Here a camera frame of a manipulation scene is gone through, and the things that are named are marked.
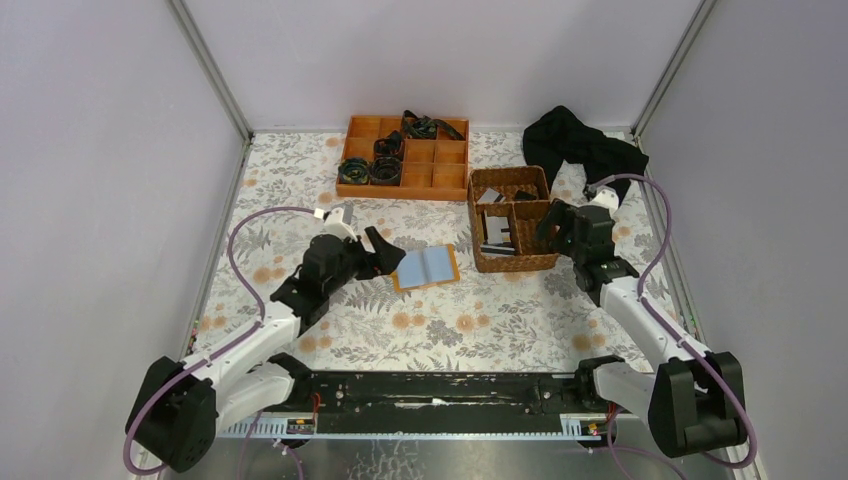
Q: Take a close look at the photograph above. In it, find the brown wicker basket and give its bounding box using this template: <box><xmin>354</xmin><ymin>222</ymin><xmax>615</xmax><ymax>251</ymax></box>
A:
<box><xmin>468</xmin><ymin>166</ymin><xmax>557</xmax><ymax>273</ymax></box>

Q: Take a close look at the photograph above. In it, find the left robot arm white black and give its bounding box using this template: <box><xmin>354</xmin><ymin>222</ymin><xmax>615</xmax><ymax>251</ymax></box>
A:
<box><xmin>123</xmin><ymin>222</ymin><xmax>406</xmax><ymax>476</ymax></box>

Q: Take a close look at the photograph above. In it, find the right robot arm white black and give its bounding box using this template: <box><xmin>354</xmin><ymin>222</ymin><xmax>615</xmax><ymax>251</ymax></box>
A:
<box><xmin>536</xmin><ymin>200</ymin><xmax>758</xmax><ymax>458</ymax></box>

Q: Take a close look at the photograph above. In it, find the black card in basket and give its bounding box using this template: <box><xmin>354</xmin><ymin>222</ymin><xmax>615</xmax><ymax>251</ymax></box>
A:
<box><xmin>514</xmin><ymin>190</ymin><xmax>538</xmax><ymax>202</ymax></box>

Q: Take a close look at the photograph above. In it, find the cards stack in basket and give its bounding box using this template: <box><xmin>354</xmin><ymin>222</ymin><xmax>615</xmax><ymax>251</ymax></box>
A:
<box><xmin>481</xmin><ymin>214</ymin><xmax>519</xmax><ymax>257</ymax></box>

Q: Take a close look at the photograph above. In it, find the silver card in basket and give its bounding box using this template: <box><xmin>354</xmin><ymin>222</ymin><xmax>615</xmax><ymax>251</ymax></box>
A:
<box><xmin>476</xmin><ymin>188</ymin><xmax>507</xmax><ymax>204</ymax></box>

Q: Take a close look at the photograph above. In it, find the rolled dark belt left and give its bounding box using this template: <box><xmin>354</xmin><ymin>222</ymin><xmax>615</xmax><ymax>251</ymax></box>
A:
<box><xmin>337</xmin><ymin>157</ymin><xmax>370</xmax><ymax>185</ymax></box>

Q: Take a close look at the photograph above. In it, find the floral patterned table mat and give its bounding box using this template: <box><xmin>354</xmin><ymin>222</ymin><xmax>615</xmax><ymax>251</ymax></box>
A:
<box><xmin>191</xmin><ymin>132</ymin><xmax>649</xmax><ymax>372</ymax></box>

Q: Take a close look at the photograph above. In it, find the black crumpled cloth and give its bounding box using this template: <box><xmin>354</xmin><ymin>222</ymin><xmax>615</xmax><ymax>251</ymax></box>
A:
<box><xmin>522</xmin><ymin>105</ymin><xmax>649</xmax><ymax>188</ymax></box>

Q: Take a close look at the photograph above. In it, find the rolled black belt middle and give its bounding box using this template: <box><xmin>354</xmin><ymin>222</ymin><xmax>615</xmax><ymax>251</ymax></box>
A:
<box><xmin>369</xmin><ymin>156</ymin><xmax>403</xmax><ymax>186</ymax></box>

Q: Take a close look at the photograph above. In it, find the rolled black belt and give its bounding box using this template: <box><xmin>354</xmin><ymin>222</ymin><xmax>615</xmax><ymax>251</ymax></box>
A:
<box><xmin>373</xmin><ymin>130</ymin><xmax>405</xmax><ymax>160</ymax></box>
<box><xmin>369</xmin><ymin>156</ymin><xmax>403</xmax><ymax>186</ymax></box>

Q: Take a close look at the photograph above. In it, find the rolled black belt upper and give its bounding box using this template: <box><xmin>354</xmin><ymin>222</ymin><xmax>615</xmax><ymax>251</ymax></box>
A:
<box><xmin>373</xmin><ymin>130</ymin><xmax>405</xmax><ymax>160</ymax></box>

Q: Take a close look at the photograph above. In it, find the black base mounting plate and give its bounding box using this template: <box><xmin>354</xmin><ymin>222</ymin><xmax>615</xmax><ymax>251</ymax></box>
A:
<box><xmin>267</xmin><ymin>371</ymin><xmax>612</xmax><ymax>438</ymax></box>

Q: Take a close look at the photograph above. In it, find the orange wooden divided tray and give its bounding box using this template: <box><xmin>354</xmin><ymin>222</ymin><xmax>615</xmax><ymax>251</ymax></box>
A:
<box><xmin>334</xmin><ymin>111</ymin><xmax>470</xmax><ymax>201</ymax></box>

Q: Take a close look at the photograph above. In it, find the loose dark belt top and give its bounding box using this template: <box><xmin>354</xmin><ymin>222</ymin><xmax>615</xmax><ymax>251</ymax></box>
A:
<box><xmin>401</xmin><ymin>110</ymin><xmax>465</xmax><ymax>141</ymax></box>

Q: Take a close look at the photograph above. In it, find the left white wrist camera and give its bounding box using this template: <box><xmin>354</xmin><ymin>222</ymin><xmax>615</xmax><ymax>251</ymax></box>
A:
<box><xmin>313</xmin><ymin>204</ymin><xmax>359</xmax><ymax>241</ymax></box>

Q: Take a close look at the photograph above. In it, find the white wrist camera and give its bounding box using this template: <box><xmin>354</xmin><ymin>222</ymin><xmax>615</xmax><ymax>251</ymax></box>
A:
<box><xmin>313</xmin><ymin>204</ymin><xmax>359</xmax><ymax>241</ymax></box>
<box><xmin>588</xmin><ymin>187</ymin><xmax>620</xmax><ymax>215</ymax></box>

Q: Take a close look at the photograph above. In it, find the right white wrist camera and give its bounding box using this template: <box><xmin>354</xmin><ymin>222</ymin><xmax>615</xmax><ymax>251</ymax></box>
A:
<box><xmin>588</xmin><ymin>187</ymin><xmax>620</xmax><ymax>215</ymax></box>

